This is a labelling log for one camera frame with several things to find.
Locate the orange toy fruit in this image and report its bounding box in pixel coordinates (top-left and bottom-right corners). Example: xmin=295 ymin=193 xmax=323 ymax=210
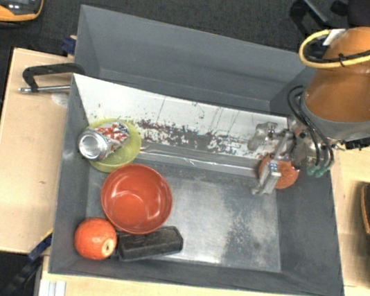
xmin=70 ymin=214 xmax=121 ymax=265

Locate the grey metal bin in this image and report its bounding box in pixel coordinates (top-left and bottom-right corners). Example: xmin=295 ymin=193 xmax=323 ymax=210
xmin=36 ymin=3 xmax=370 ymax=296

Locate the yellow-green bowl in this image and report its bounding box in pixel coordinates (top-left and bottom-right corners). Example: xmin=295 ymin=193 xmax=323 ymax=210
xmin=79 ymin=113 xmax=146 ymax=178

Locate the red-orange bowl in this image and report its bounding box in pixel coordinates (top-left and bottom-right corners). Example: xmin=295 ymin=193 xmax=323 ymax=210
xmin=94 ymin=158 xmax=179 ymax=241

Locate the silver and red drink can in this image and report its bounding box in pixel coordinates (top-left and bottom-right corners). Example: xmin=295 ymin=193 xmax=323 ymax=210
xmin=74 ymin=114 xmax=133 ymax=167

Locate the dark green flat block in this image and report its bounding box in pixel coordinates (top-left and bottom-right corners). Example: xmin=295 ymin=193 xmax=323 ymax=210
xmin=113 ymin=217 xmax=187 ymax=271

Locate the orange ball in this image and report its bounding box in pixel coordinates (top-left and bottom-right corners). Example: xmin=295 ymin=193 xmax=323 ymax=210
xmin=255 ymin=153 xmax=302 ymax=193

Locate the black cylinder on white bracket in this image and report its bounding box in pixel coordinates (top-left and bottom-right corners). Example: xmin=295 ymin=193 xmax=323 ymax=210
xmin=344 ymin=122 xmax=370 ymax=154

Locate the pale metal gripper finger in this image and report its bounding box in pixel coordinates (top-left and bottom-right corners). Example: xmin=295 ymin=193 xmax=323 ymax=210
xmin=250 ymin=159 xmax=274 ymax=198
xmin=263 ymin=162 xmax=285 ymax=198

